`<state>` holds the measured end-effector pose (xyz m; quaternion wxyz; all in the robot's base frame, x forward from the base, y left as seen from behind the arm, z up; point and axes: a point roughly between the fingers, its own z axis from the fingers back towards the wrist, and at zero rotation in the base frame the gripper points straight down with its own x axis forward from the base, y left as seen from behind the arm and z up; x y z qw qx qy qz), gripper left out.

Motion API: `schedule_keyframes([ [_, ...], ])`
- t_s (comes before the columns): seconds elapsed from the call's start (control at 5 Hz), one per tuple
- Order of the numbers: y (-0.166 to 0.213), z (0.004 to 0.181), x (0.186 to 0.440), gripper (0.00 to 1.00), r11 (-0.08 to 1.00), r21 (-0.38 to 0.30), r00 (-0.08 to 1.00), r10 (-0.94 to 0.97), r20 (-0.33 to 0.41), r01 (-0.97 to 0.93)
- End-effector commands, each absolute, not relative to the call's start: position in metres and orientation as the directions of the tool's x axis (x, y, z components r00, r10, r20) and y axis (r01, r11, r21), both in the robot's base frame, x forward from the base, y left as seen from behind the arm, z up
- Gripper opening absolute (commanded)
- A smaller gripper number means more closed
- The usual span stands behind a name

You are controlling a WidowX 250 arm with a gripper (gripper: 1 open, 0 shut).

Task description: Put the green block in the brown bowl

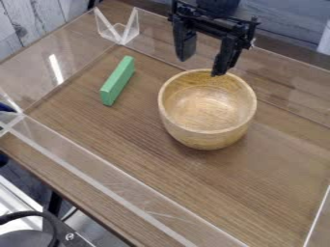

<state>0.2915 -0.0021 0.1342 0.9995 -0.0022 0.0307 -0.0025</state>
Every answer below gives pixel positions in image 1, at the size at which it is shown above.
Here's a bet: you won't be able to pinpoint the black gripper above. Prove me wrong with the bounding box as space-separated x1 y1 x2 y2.
169 0 261 76

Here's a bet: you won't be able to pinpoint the green rectangular block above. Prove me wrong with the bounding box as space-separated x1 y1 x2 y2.
99 56 135 106

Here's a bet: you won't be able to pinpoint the light wooden bowl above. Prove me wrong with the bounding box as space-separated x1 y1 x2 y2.
158 69 258 151

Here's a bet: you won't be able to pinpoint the clear acrylic tray walls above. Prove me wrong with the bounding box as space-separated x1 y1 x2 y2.
0 0 330 247

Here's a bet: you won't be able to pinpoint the blue object at left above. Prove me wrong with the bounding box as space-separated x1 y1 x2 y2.
0 102 18 113

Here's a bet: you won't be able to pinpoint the black table leg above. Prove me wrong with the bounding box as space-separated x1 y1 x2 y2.
48 192 63 216

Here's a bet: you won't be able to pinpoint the black metal bracket with screw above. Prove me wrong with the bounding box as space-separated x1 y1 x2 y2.
55 212 95 247

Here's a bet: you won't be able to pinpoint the black cable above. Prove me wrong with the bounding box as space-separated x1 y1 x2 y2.
0 210 60 247

